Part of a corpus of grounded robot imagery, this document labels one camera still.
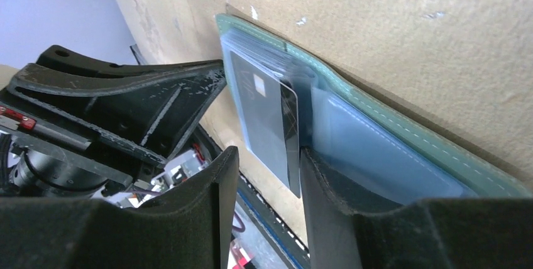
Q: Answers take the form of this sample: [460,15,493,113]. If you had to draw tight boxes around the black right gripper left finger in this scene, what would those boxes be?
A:
[1,146,239,268]

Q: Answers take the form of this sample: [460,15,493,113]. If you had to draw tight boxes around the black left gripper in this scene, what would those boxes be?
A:
[0,45,228,201]

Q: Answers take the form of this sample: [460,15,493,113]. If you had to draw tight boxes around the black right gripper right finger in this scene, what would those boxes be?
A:
[300,148,532,268]

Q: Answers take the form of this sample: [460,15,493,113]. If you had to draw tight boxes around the green card holder wallet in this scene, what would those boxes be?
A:
[216,14,532,205]

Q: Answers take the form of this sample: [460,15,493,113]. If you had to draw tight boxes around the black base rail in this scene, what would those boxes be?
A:
[228,173,311,269]

